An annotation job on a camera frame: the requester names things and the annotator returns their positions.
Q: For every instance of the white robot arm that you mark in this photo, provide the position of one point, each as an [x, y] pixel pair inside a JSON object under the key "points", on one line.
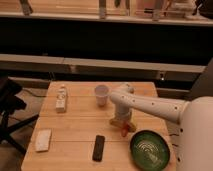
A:
{"points": [[195, 118]]}

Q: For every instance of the white bottle lying down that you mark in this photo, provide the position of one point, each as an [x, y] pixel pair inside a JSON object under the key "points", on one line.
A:
{"points": [[61, 99]]}

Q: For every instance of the green patterned plate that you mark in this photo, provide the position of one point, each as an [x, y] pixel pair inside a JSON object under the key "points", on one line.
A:
{"points": [[149, 151]]}

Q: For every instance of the white paper cup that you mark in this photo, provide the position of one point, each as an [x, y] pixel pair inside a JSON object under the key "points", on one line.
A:
{"points": [[101, 94]]}

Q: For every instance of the white sponge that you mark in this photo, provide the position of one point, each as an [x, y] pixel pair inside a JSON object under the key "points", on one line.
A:
{"points": [[43, 140]]}

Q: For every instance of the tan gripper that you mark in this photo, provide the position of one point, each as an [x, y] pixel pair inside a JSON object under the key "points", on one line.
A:
{"points": [[119, 123]]}

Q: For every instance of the black remote control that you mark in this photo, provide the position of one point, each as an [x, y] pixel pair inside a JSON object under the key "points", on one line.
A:
{"points": [[98, 148]]}

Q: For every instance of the dark cabinet on right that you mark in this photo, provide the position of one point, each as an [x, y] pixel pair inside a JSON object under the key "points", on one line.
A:
{"points": [[203, 86]]}

